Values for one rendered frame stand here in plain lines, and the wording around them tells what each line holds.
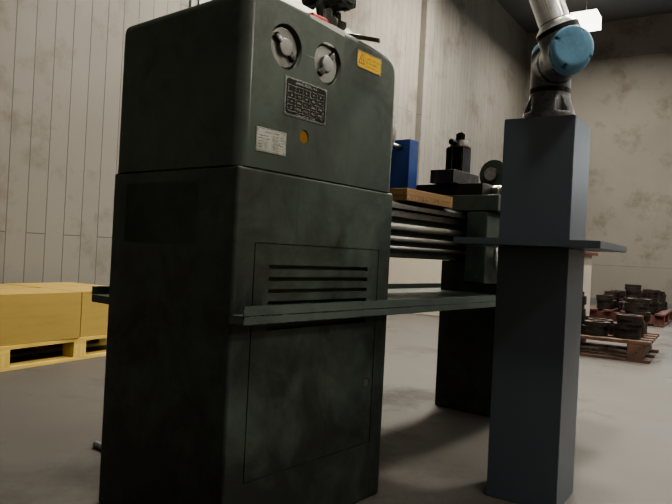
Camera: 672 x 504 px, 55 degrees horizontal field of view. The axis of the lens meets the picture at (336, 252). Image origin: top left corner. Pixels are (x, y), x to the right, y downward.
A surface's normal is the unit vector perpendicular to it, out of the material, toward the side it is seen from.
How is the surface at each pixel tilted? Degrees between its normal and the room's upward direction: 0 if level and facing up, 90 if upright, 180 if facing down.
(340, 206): 90
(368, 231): 90
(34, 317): 90
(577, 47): 97
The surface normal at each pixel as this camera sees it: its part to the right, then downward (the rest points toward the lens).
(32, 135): 0.84, 0.04
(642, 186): -0.55, -0.03
